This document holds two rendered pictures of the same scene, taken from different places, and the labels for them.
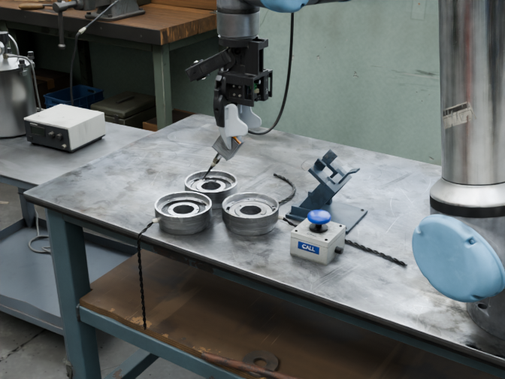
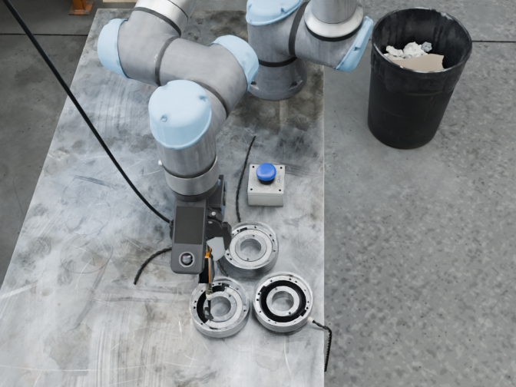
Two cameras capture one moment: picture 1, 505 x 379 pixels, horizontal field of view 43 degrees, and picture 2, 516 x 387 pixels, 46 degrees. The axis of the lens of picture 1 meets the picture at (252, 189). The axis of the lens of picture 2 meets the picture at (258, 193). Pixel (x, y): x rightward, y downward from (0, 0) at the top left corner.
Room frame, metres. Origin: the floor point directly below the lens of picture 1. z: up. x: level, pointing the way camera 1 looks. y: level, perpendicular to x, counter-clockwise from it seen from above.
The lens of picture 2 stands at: (1.28, 0.54, 1.80)
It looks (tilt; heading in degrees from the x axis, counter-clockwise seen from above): 54 degrees down; 245
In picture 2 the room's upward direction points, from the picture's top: 3 degrees counter-clockwise
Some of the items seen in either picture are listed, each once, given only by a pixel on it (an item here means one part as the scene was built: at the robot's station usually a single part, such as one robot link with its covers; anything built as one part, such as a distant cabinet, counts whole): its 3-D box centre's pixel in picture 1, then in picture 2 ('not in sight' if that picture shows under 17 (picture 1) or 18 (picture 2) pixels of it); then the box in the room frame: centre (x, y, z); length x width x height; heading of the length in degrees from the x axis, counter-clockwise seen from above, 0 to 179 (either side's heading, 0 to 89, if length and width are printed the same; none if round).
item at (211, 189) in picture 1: (210, 189); (219, 308); (1.15, 0.08, 0.82); 0.10 x 0.10 x 0.04
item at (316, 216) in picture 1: (319, 225); (266, 176); (0.95, -0.11, 0.85); 0.04 x 0.04 x 0.05
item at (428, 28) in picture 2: not in sight; (411, 84); (0.06, -0.66, 0.21); 0.34 x 0.34 x 0.43
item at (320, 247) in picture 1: (320, 240); (266, 182); (0.95, -0.12, 0.82); 0.08 x 0.07 x 0.05; 58
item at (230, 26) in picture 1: (239, 23); (189, 167); (1.14, 0.03, 1.15); 0.08 x 0.08 x 0.05
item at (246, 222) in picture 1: (250, 213); (250, 249); (1.05, 0.00, 0.82); 0.10 x 0.10 x 0.04
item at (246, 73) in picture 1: (242, 69); (198, 196); (1.14, 0.02, 1.07); 0.09 x 0.08 x 0.12; 60
